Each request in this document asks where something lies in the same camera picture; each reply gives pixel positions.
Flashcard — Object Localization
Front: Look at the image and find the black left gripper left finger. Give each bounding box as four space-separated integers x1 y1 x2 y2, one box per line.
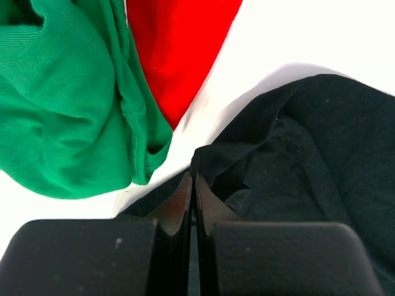
1 173 193 295

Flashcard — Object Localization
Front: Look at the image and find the red t shirt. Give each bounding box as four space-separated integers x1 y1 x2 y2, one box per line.
126 0 242 128

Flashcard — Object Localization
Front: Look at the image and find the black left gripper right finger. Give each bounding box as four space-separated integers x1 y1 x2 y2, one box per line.
195 176 383 295

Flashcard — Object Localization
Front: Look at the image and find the black t shirt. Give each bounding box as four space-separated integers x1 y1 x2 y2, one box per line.
115 73 395 286

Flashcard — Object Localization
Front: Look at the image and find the green t shirt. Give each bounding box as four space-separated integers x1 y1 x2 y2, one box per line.
1 1 172 199

